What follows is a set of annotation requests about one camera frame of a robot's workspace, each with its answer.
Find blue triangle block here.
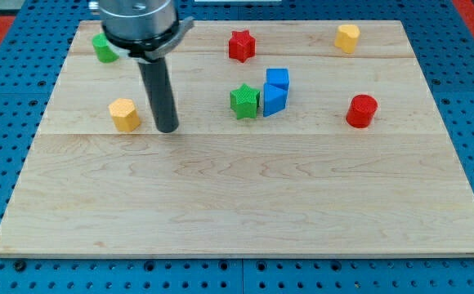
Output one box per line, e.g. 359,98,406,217
263,83,288,117

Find green half-round block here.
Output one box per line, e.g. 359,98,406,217
92,33,119,63

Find red star block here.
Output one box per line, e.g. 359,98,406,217
228,29,256,63

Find light wooden board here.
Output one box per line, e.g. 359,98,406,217
0,20,474,259

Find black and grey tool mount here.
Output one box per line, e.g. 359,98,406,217
101,16,195,63

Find red cylinder block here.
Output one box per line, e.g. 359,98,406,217
346,94,378,128

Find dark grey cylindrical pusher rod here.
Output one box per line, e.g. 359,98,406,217
138,58,179,133

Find green star block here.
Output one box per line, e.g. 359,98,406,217
230,83,260,119

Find blue cube block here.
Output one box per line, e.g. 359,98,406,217
266,68,289,91

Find yellow hexagon block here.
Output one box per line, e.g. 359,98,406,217
108,98,141,132

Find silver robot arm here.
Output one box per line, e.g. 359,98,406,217
88,0,195,133

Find yellow heart block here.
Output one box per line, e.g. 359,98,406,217
334,24,360,54

